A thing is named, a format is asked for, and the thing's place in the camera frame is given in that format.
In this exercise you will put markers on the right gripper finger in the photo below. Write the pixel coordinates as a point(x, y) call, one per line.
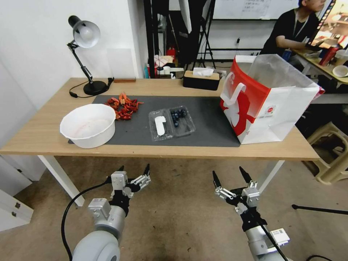
point(224, 192)
point(248, 179)

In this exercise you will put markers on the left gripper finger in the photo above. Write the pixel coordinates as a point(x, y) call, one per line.
point(141, 180)
point(121, 169)

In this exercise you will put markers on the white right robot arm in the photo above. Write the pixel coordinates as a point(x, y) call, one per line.
point(261, 244)

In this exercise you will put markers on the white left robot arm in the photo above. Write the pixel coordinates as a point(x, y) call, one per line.
point(103, 242)

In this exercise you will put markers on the clear plastic takeout container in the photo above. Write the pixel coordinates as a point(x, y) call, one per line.
point(163, 127)

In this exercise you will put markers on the red and white takeout bag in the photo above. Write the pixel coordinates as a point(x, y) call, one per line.
point(272, 108)

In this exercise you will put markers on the black tissue box wooden lid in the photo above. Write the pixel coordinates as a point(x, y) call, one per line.
point(199, 81)

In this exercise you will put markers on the white plastic bowl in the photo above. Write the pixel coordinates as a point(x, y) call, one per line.
point(89, 127)

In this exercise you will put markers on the red crayfish shell pile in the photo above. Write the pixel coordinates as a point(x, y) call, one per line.
point(126, 107)

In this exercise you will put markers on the black rod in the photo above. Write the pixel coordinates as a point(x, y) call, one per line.
point(320, 209)

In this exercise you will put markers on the dark grey desk mat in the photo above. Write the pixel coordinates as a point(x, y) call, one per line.
point(206, 122)

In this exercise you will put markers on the blueberries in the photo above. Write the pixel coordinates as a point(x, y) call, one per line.
point(178, 115)

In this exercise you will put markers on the beige plastic stool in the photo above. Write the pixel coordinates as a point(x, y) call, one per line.
point(331, 155)

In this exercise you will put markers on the small brown wooden block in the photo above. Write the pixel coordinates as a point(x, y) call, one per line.
point(124, 80)

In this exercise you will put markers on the wooden table with white legs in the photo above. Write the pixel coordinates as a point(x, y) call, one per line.
point(40, 127)

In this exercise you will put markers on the white cabinet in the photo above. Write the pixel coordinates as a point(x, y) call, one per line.
point(11, 206)

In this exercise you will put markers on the white tissue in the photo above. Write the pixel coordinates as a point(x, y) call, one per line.
point(202, 71)

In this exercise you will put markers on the person's desk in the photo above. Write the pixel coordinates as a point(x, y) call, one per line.
point(312, 58)

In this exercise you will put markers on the black metal rack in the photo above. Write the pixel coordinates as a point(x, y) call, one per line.
point(152, 35)

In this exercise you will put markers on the black and white desk lamp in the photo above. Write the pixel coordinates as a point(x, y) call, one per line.
point(86, 34)

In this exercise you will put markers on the small white bowl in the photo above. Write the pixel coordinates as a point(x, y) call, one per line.
point(340, 71)

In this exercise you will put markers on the red bottle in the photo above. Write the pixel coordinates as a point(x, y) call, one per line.
point(327, 55)

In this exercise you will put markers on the black folding stand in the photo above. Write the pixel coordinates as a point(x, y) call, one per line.
point(205, 35)

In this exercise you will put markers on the pale drink cup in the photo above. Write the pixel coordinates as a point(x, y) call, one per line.
point(342, 56)

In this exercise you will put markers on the person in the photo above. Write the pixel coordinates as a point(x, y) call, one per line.
point(293, 30)

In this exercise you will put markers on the whiteboard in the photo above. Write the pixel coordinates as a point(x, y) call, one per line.
point(244, 8)

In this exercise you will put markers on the computer monitor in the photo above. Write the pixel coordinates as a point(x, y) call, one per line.
point(334, 24)

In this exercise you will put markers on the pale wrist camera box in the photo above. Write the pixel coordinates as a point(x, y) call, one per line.
point(251, 197)
point(119, 180)

